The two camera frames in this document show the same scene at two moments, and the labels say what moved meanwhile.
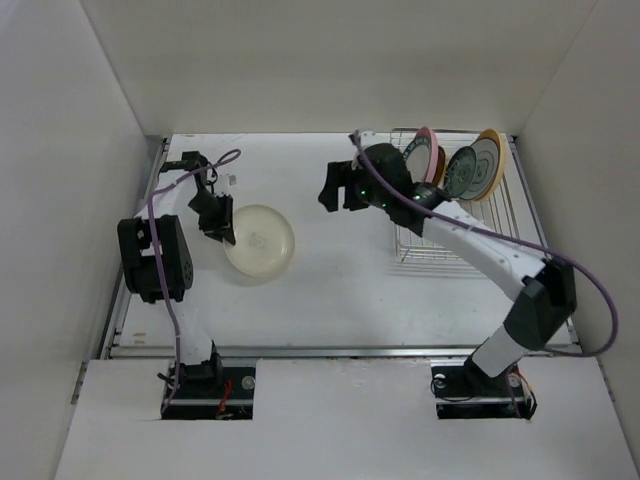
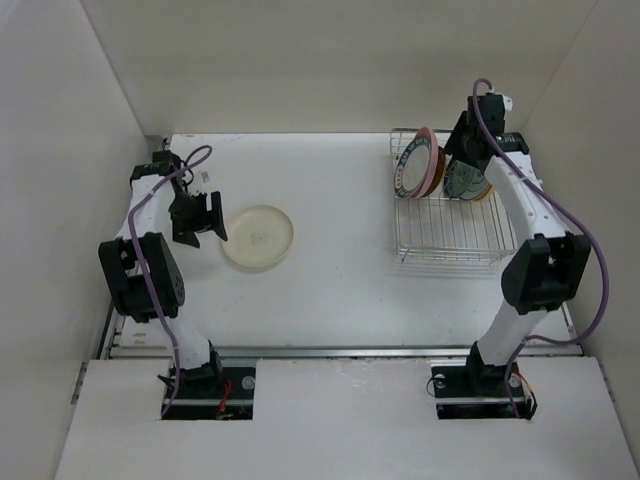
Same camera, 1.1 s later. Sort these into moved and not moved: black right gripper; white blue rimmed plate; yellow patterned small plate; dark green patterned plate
Moved: black right gripper
Not moved: white blue rimmed plate; dark green patterned plate; yellow patterned small plate
